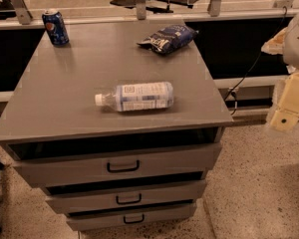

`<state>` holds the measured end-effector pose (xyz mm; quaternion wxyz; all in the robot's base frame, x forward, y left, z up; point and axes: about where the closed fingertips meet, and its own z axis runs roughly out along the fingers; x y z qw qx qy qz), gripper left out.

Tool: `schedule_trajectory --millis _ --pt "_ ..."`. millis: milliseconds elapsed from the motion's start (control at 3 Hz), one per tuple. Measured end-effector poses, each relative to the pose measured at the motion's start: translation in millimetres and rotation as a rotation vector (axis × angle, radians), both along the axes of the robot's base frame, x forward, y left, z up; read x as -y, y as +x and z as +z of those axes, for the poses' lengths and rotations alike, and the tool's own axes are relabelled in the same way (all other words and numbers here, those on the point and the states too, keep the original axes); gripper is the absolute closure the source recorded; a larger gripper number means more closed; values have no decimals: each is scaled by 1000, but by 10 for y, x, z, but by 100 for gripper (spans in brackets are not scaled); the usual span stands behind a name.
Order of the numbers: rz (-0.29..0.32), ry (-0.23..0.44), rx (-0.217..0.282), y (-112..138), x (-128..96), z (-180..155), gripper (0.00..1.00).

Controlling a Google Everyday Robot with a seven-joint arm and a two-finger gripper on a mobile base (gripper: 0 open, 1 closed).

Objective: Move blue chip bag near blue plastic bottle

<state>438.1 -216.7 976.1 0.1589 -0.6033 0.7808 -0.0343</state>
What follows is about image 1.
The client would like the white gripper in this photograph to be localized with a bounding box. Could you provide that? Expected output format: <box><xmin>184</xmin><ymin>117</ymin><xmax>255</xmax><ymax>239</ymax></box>
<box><xmin>261</xmin><ymin>29</ymin><xmax>299</xmax><ymax>132</ymax></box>

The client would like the blue chip bag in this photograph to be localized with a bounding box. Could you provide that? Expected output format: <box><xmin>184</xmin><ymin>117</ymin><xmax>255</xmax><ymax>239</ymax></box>
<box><xmin>139</xmin><ymin>25</ymin><xmax>197</xmax><ymax>55</ymax></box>

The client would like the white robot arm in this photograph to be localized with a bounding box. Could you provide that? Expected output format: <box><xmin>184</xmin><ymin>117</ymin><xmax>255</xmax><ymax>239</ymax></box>
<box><xmin>261</xmin><ymin>12</ymin><xmax>299</xmax><ymax>132</ymax></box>

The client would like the clear bottle with blue label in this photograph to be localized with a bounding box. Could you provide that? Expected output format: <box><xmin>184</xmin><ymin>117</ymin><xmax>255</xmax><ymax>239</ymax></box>
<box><xmin>95</xmin><ymin>82</ymin><xmax>173</xmax><ymax>113</ymax></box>

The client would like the grey drawer cabinet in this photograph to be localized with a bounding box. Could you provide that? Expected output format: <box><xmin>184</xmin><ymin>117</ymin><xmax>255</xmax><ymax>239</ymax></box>
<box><xmin>0</xmin><ymin>22</ymin><xmax>231</xmax><ymax>231</ymax></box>

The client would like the bottom grey drawer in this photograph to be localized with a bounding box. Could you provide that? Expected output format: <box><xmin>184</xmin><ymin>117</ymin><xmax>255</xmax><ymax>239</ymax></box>
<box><xmin>67</xmin><ymin>201</ymin><xmax>196</xmax><ymax>231</ymax></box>

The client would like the grey drawer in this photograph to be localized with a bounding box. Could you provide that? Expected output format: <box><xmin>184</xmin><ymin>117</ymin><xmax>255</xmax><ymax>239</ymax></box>
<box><xmin>46</xmin><ymin>180</ymin><xmax>206</xmax><ymax>214</ymax></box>
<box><xmin>14</xmin><ymin>143</ymin><xmax>221</xmax><ymax>187</ymax></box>
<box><xmin>67</xmin><ymin>201</ymin><xmax>196</xmax><ymax>231</ymax></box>

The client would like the blue Pepsi can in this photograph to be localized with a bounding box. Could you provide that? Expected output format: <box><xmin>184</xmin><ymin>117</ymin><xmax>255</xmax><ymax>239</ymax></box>
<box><xmin>42</xmin><ymin>9</ymin><xmax>69</xmax><ymax>46</ymax></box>

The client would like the middle grey drawer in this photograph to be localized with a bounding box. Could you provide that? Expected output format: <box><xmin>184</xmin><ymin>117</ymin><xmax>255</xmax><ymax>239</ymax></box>
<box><xmin>46</xmin><ymin>180</ymin><xmax>206</xmax><ymax>214</ymax></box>

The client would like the top grey drawer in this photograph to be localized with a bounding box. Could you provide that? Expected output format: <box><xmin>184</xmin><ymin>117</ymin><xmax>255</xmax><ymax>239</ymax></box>
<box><xmin>14</xmin><ymin>143</ymin><xmax>221</xmax><ymax>187</ymax></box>

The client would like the black cable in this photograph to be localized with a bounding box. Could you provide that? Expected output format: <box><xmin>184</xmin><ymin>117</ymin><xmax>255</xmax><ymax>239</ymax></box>
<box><xmin>223</xmin><ymin>6</ymin><xmax>289</xmax><ymax>116</ymax></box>

